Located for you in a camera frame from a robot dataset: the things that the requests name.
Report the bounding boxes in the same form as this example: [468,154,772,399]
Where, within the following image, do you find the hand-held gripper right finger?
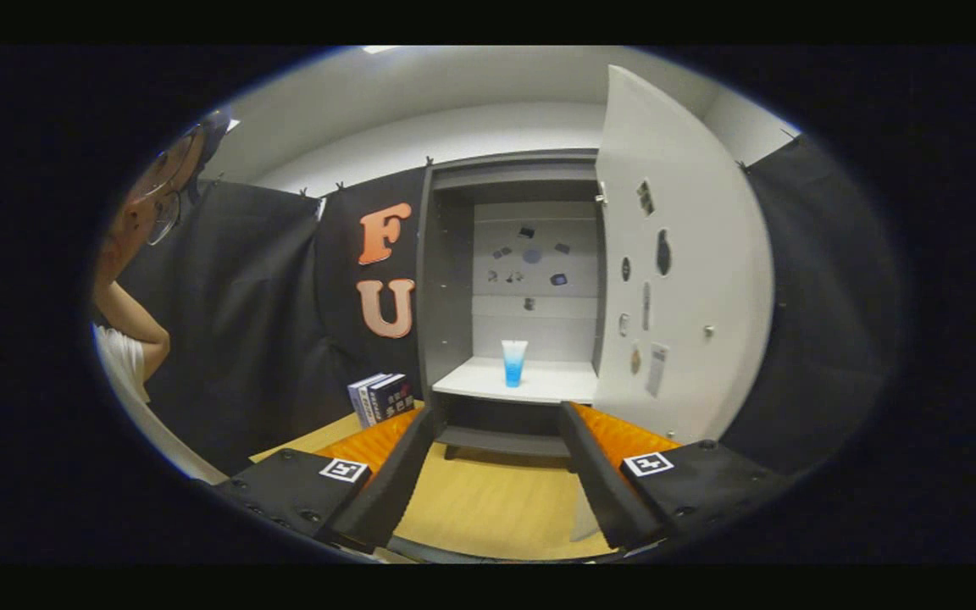
[557,401,794,550]

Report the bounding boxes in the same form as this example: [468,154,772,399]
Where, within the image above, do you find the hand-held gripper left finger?
[213,405,438,553]

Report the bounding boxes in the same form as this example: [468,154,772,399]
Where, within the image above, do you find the white cabinet door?
[594,65,775,446]

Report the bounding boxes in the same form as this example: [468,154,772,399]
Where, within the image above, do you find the dark book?
[367,374,415,423]

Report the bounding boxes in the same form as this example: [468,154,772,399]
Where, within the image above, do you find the blue translucent cup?
[502,340,529,388]

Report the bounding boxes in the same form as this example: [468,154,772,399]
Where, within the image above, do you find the white cabinet shelf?
[432,356,599,405]

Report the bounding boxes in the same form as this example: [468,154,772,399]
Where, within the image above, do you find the grey cabinet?
[416,150,603,463]

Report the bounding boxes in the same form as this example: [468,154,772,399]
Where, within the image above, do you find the black backdrop cloth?
[94,131,908,480]

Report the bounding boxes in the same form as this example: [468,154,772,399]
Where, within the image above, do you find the person's white shirt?
[94,324,152,403]

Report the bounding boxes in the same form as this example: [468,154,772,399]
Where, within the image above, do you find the person's glasses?
[147,191,182,247]

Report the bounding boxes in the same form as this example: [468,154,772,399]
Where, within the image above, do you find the person's head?
[94,106,233,285]

